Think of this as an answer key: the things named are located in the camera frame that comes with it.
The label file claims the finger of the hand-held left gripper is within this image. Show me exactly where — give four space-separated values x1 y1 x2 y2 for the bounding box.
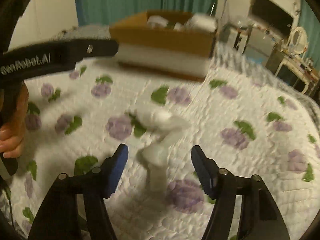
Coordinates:
59 38 119 63

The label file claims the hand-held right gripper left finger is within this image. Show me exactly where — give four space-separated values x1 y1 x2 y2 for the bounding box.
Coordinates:
27 143 129 240

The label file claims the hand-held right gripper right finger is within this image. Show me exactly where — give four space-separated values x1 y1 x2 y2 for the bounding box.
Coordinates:
191 145 291 240

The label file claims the long white sock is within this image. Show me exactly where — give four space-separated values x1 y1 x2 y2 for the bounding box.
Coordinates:
132 107 192 193

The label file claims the brown cardboard box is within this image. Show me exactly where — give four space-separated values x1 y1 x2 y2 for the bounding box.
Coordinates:
109 10 217 82

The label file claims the person's left hand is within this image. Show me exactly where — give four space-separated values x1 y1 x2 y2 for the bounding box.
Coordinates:
0 83 29 159

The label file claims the white floral quilt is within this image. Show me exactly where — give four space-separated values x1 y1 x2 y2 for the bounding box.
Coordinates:
0 39 320 240

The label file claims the white suitcase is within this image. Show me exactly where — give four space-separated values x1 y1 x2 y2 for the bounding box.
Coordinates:
218 21 248 54

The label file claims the white dressing table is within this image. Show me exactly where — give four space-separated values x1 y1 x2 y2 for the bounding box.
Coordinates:
274 47 320 95

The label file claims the silver mini fridge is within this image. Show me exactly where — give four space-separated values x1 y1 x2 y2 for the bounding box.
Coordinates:
246 27 275 57

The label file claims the white oval mirror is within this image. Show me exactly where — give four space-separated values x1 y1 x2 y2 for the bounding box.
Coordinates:
287 26 308 55

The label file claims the black wall television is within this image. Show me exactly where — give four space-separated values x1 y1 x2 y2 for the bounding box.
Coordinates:
250 0 294 39

